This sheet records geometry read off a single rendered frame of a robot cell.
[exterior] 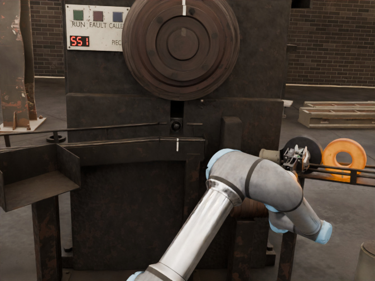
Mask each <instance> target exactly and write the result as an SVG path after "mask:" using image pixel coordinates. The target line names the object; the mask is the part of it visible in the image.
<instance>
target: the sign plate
mask: <svg viewBox="0 0 375 281"><path fill-rule="evenodd" d="M129 9H130V8H129V7H108V6H86V5H73V4H66V31H67V45H68V50H96V51H122V29H123V24H124V20H125V19H126V15H127V13H128V11H129ZM74 11H83V20H74ZM94 11H96V12H102V15H103V20H102V21H94V14H93V12H94ZM113 12H120V13H122V22H117V21H113ZM72 37H75V38H72ZM78 37H81V38H78ZM71 38H72V40H71ZM77 38H78V41H81V42H82V45H81V42H78V41H77ZM86 39H88V41H86ZM75 41H76V44H75ZM87 42H88V44H87ZM73 44H75V45H73Z"/></svg>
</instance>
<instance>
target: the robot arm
mask: <svg viewBox="0 0 375 281"><path fill-rule="evenodd" d="M286 153H287V154H286ZM308 168H309V156H308V153H307V147H305V149H300V150H299V149H298V146H297V145H296V146H295V149H290V151H289V148H288V149H287V150H286V152H285V154H284V155H283V168H282V167H281V166H279V165H278V164H277V163H275V162H272V161H269V160H267V159H263V158H259V157H256V156H253V155H250V154H246V153H243V152H241V151H239V150H233V149H222V150H220V151H219V152H217V153H216V154H215V155H213V157H212V158H211V160H210V161H209V163H208V169H206V179H207V181H206V187H207V191H206V192H205V194H204V195H203V197H202V198H201V199H200V201H199V202H198V204H197V205H196V207H195V208H194V210H193V211H192V213H191V214H190V216H189V217H188V219H187V220H186V222H185V223H184V225H183V226H182V228H181V229H180V231H179V232H178V234H177V235H176V237H175V238H174V240H173V241H172V243H171V244H170V246H169V247H168V249H167V250H166V251H165V253H164V255H163V256H162V258H161V259H160V261H159V262H158V263H156V264H152V265H149V266H148V268H147V269H146V271H145V272H136V273H135V274H132V275H131V276H130V277H129V278H128V279H127V281H187V280H188V278H189V276H190V275H191V274H192V272H193V270H194V269H195V267H196V266H197V264H198V262H199V261H200V259H201V257H202V256H203V254H204V253H205V251H206V249H207V248H208V246H209V245H210V243H211V241H212V240H213V239H214V237H215V235H216V234H217V232H218V230H219V229H220V227H221V226H222V224H223V222H224V221H225V219H226V218H227V216H228V214H229V213H230V211H231V209H232V208H233V207H234V206H240V205H241V204H242V202H243V201H244V199H245V198H246V197H247V198H250V199H252V200H255V201H258V202H261V203H264V204H265V206H266V208H267V209H268V213H269V216H268V219H269V222H270V227H271V229H272V230H273V231H274V232H277V233H285V232H288V231H290V232H293V233H296V234H298V235H300V236H303V237H305V238H308V239H310V240H312V241H314V242H317V243H320V244H326V243H327V242H328V240H329V239H330V236H331V232H332V225H331V224H330V223H328V222H325V221H323V220H320V219H319V218H318V216H317V215H316V213H315V212H314V210H313V209H312V208H311V206H310V205H309V204H308V202H307V201H306V200H305V198H304V192H303V190H302V188H301V185H300V181H299V178H298V175H301V174H304V171H307V169H308Z"/></svg>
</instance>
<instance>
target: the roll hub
mask: <svg viewBox="0 0 375 281"><path fill-rule="evenodd" d="M183 6H186V15H183ZM190 8H194V10H195V13H194V14H190V13H189V9H190ZM158 17H162V19H163V21H162V23H158V22H157V21H156V20H157V18H158ZM213 32H215V33H217V35H218V37H217V38H216V39H214V38H212V36H211V35H212V33H213ZM219 48H220V39H219V33H218V30H217V27H216V25H215V23H214V22H213V20H212V19H211V18H210V17H209V16H208V15H207V14H206V13H205V12H204V11H202V10H200V9H198V8H196V7H193V6H188V5H178V6H173V7H170V8H167V9H165V10H163V11H162V12H161V13H159V14H158V15H157V16H156V17H155V18H154V19H153V21H152V22H151V24H150V26H149V28H148V31H147V35H146V51H147V55H148V58H149V60H150V62H151V64H152V65H153V67H154V68H155V69H156V70H157V71H158V72H159V73H160V74H162V75H163V76H165V77H167V78H169V79H171V80H176V81H189V80H194V79H197V78H199V77H201V76H202V75H204V74H205V73H206V72H207V71H208V70H209V69H210V68H211V67H212V66H213V64H214V63H215V61H216V59H217V57H218V53H219ZM150 50H154V52H155V54H154V55H153V56H150V55H149V53H148V52H149V51H150ZM204 64H207V65H208V67H209V68H208V70H203V68H202V67H203V65H204ZM173 72H174V73H177V75H178V77H177V79H173V78H172V74H173Z"/></svg>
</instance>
